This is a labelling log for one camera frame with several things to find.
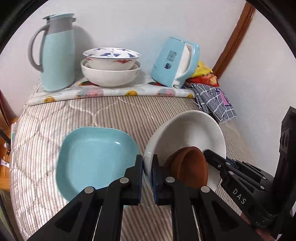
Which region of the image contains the brown clay bowl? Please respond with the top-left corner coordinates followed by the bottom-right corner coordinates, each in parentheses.
top-left (164, 146), bottom-right (208, 189)

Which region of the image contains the white ceramic bowl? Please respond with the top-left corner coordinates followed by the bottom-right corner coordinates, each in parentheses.
top-left (144, 110), bottom-right (226, 189)

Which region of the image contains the blue square plate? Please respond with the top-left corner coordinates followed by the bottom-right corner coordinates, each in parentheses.
top-left (56, 126), bottom-right (140, 201)

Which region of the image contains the right hand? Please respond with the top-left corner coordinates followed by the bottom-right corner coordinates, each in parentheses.
top-left (240, 212), bottom-right (276, 241)

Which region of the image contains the grey checked cloth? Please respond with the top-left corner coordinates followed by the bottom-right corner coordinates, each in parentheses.
top-left (190, 83), bottom-right (237, 123)

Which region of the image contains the red snack bag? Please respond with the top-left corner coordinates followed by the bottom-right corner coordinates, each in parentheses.
top-left (187, 73), bottom-right (220, 87)

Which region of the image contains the yellow snack bag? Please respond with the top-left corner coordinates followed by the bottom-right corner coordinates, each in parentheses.
top-left (190, 60), bottom-right (213, 78)

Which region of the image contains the small white tube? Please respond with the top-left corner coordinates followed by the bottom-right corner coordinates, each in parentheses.
top-left (0, 159), bottom-right (10, 168)

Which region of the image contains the light blue electric kettle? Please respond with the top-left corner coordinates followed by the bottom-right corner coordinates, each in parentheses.
top-left (151, 37), bottom-right (200, 88)

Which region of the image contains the black small tool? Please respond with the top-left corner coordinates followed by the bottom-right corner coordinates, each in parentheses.
top-left (0, 128), bottom-right (11, 156)

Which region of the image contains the wooden side table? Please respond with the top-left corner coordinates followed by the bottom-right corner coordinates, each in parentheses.
top-left (0, 116), bottom-right (19, 191)

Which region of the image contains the fruit pattern rolled mat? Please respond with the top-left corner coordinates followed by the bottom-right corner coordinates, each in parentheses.
top-left (28, 84), bottom-right (195, 106)

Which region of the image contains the large white porcelain bowl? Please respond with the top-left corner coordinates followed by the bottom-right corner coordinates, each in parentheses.
top-left (80, 60), bottom-right (140, 87)

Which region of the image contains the painted porcelain bowl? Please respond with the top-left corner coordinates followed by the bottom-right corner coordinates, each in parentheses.
top-left (83, 47), bottom-right (140, 71)

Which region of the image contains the light blue thermos jug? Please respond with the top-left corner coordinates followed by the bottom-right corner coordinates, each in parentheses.
top-left (28, 14), bottom-right (76, 92)

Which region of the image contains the brown wooden door frame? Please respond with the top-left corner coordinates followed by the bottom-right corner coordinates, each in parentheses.
top-left (212, 2), bottom-right (255, 78)

